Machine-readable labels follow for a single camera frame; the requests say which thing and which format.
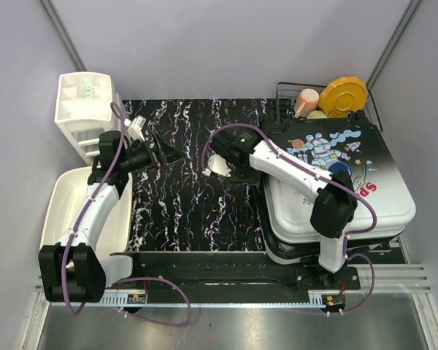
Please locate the wrist white camera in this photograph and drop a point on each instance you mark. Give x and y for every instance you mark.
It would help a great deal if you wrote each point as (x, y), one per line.
(217, 165)
(134, 128)

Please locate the white plastic basin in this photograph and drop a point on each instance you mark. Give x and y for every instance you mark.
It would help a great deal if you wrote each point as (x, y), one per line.
(67, 197)

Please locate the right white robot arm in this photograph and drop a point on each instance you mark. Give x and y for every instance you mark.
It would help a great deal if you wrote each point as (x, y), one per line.
(252, 158)

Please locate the black wire dish rack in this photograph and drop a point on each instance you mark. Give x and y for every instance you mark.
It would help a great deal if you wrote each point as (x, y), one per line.
(286, 94)

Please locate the green ceramic mug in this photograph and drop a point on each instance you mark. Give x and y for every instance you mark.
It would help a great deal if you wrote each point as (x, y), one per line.
(316, 115)

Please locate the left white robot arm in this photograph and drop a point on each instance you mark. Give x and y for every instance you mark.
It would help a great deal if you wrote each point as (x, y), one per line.
(70, 269)

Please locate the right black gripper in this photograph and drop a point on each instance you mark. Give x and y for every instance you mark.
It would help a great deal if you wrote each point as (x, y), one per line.
(254, 179)

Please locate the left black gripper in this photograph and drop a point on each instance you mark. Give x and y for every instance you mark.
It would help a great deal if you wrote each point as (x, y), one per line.
(169, 154)

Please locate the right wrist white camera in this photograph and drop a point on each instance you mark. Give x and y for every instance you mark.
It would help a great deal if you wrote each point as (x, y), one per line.
(217, 165)

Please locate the white drawer organizer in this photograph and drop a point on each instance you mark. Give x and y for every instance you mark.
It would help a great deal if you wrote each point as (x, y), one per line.
(82, 110)

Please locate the black white space suitcase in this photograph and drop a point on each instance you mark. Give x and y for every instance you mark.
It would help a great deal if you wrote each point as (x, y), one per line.
(351, 145)

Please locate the pink plastic cup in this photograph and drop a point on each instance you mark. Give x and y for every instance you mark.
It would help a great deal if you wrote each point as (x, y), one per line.
(306, 102)

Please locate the yellow round plate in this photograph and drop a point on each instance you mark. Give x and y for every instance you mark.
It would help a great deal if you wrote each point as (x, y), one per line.
(343, 95)

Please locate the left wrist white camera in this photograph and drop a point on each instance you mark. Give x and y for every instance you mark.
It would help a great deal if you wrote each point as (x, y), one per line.
(134, 128)

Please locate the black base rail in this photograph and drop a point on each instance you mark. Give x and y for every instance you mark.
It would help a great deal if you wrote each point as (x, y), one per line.
(188, 268)

